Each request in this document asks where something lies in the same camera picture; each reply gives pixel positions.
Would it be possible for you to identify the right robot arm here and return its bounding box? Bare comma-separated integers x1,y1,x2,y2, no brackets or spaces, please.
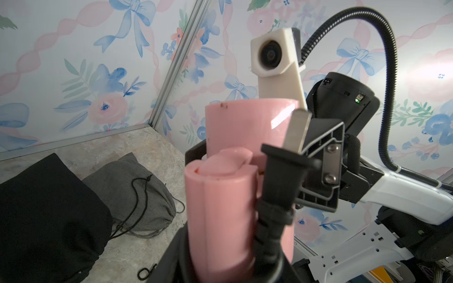
181,73,453,283

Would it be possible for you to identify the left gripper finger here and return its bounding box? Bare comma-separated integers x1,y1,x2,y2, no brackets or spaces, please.
146,226,189,283

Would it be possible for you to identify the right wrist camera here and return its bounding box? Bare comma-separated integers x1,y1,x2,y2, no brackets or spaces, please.
251,28,308,110

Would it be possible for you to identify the black corrugated cable conduit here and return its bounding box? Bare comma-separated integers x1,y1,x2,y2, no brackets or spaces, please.
300,6,453,192

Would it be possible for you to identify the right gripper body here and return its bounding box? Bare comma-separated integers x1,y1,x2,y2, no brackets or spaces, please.
296,119,383,212

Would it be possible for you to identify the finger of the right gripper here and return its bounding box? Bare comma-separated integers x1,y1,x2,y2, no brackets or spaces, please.
185,140,206,165

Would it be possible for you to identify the grey drawstring pouch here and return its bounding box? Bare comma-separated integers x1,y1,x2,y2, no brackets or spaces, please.
83,153,185,239

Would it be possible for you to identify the plain black pouch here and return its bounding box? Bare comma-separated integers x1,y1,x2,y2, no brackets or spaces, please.
1,154,113,283

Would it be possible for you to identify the pink hair dryer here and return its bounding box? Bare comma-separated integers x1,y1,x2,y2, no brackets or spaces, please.
180,99,321,283

